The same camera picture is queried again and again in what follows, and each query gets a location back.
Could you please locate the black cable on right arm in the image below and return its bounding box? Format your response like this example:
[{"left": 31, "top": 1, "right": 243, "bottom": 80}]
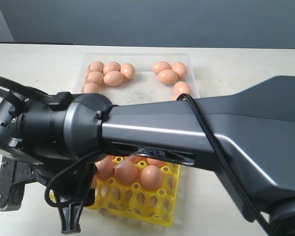
[{"left": 0, "top": 73, "right": 276, "bottom": 236}]

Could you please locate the yellow plastic egg tray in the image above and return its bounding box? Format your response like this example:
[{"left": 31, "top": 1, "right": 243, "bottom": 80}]
[{"left": 49, "top": 154, "right": 182, "bottom": 227}]

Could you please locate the clear plastic box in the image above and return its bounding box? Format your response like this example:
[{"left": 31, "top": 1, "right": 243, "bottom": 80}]
[{"left": 72, "top": 53, "right": 200, "bottom": 105}]

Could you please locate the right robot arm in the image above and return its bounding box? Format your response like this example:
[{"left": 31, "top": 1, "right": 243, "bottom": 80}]
[{"left": 0, "top": 76, "right": 295, "bottom": 236}]

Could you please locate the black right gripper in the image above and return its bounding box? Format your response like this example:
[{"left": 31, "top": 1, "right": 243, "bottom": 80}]
[{"left": 28, "top": 162, "right": 97, "bottom": 234}]

